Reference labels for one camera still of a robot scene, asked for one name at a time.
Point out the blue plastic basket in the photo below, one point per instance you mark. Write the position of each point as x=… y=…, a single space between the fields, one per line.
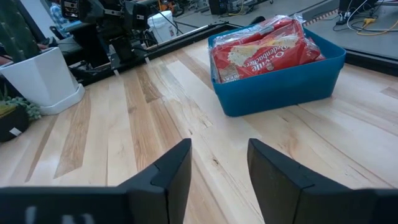
x=280 y=90

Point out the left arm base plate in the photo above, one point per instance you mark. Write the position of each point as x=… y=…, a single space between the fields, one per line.
x=90 y=74

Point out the green succulent plant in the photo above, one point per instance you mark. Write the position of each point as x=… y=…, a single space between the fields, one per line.
x=28 y=109

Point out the person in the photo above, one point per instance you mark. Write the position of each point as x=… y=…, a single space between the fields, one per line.
x=57 y=14

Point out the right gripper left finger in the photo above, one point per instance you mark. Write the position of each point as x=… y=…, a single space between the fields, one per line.
x=161 y=193

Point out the white hexagonal plant pot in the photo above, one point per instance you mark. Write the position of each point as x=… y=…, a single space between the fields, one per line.
x=40 y=81

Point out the red popcorn bag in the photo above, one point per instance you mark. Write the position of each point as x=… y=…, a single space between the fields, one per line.
x=258 y=28
x=267 y=59

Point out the green cactus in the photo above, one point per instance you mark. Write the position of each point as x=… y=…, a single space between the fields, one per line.
x=17 y=31

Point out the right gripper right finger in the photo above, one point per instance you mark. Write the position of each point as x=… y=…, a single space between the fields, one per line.
x=286 y=193

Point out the black succulent pot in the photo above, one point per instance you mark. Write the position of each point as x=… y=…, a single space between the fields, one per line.
x=12 y=124

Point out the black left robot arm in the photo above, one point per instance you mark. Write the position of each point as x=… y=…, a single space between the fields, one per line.
x=121 y=46

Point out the white bucket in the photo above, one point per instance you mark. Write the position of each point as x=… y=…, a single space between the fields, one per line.
x=163 y=28

